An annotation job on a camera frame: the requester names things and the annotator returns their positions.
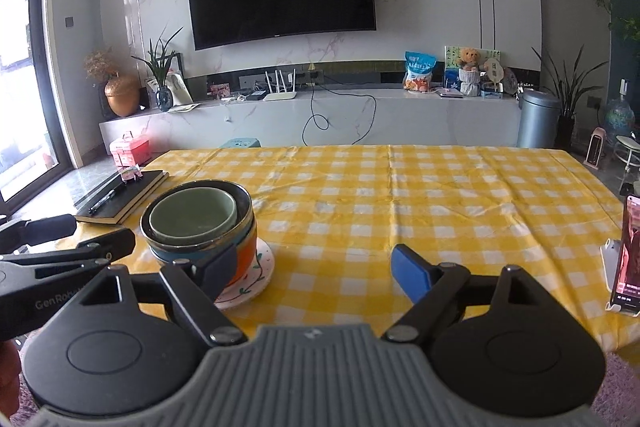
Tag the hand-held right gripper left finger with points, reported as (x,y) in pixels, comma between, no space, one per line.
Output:
(220,269)

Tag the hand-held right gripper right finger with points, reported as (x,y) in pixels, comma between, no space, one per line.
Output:
(410,272)

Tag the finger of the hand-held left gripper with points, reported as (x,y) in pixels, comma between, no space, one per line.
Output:
(50,228)
(117,244)

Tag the orange steel bowl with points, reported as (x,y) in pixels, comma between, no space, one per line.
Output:
(246,259)

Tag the white fruit print plate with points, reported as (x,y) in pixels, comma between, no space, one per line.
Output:
(262,274)

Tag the blue steel bowl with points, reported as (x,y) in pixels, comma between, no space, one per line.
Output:
(180,253)

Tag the green ceramic bowl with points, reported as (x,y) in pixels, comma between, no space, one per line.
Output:
(190,217)

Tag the person's left forearm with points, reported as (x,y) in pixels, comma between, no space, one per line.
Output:
(9,372)

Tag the black pen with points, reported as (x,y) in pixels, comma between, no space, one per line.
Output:
(107,198)

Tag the black notebook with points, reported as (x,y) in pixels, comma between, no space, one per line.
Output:
(135,194)

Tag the pink packet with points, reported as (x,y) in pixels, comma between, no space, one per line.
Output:
(131,174)

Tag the yellow checkered tablecloth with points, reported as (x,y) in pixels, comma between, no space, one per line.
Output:
(400,187)

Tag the pink storage box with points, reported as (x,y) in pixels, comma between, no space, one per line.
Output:
(129,149)

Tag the blue plastic stool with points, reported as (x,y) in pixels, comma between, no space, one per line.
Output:
(240,143)

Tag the golden acorn vase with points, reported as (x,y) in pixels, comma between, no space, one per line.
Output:
(122,97)

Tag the papers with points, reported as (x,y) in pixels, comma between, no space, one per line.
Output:
(182,108)

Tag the blue glass vase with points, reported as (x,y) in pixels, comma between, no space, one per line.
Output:
(164,99)

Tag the white marble television cabinet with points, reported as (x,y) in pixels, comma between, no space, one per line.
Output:
(400,117)

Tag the white canvas bag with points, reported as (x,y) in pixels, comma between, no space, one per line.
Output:
(180,88)

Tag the dried flowers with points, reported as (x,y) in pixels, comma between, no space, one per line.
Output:
(100,64)

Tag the pink photo card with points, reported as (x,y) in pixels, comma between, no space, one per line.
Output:
(220,92)

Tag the small black box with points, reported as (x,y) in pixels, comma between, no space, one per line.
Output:
(256,95)

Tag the flat laptop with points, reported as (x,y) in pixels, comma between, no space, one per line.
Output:
(451,93)

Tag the white router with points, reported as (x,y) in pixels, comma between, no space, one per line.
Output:
(280,96)

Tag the green leafy plant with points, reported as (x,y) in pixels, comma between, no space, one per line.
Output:
(162,62)

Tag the grey trash can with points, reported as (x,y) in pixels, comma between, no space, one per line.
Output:
(537,122)

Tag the glass sliding door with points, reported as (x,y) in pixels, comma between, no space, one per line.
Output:
(25,32)

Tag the blue snack bag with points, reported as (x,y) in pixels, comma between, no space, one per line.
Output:
(419,72)

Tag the potted long leaf plant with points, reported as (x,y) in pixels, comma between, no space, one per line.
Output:
(565,132)

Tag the green painting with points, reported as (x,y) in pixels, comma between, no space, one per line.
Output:
(452,62)

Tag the round paper fan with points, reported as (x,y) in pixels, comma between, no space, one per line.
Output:
(492,69)

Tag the smartphone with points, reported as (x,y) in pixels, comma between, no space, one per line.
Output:
(631,257)

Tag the small pink heater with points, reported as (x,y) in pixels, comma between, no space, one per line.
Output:
(596,149)

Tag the brown teddy bear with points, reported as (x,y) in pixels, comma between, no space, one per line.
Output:
(470,57)

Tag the white round stool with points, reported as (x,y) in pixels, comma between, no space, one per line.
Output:
(629,142)

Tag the blue water jug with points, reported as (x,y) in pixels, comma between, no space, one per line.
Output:
(619,119)

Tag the wall switch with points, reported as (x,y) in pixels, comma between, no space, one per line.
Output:
(69,22)

